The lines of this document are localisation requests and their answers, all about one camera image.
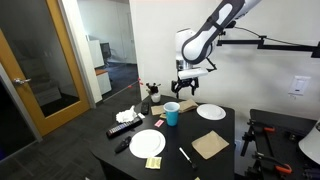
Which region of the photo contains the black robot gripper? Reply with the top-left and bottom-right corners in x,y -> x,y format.
170,76 -> 201,99

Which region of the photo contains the blue plastic cup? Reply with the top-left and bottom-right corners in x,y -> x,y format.
163,101 -> 181,127

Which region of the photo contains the white robot base shell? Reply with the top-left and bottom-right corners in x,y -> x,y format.
297,120 -> 320,166

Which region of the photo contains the white cup with black pens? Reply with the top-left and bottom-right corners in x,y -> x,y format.
145,81 -> 162,104

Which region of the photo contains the folded brown paper napkin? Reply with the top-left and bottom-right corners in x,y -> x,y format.
177,98 -> 200,114

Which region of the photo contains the flat brown paper napkin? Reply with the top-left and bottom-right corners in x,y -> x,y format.
150,104 -> 166,117

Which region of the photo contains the small white paper plate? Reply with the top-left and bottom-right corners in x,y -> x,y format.
195,103 -> 227,122

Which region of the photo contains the pink packet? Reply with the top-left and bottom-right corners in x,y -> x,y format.
153,119 -> 166,129

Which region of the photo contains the black rectangular device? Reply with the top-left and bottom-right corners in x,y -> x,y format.
140,101 -> 151,116

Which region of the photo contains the red tape strip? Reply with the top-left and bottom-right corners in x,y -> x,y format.
127,77 -> 145,90

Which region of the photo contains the crumpled white tissue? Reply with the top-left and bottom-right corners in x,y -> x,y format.
115,105 -> 138,124

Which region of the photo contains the large white paper plate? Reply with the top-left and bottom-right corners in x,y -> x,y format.
128,128 -> 167,159

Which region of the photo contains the white marker with black cap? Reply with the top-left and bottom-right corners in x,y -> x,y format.
178,146 -> 199,171

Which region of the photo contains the long black remote control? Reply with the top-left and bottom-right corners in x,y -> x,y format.
105,116 -> 144,140

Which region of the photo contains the small black remote control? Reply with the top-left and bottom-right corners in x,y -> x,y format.
114,135 -> 133,155

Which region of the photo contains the black office chair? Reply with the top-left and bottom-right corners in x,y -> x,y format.
99,42 -> 113,65

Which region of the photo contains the white cabinet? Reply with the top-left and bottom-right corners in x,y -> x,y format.
87,35 -> 113,97

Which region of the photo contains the orange wooden glass door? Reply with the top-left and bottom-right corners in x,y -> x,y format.
0,0 -> 92,138

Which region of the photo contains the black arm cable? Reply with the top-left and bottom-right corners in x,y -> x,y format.
204,56 -> 218,74

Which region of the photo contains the black clamp with orange handle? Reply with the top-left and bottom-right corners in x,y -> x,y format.
244,151 -> 294,180
240,119 -> 276,158

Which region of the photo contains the black boom cable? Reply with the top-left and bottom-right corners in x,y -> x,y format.
233,25 -> 320,48

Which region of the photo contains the black camera boom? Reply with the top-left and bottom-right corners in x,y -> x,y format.
215,34 -> 320,60

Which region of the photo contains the white wall switch plate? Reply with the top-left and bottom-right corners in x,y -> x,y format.
287,74 -> 312,99

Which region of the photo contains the silver door handle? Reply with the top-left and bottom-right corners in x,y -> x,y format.
12,77 -> 32,86

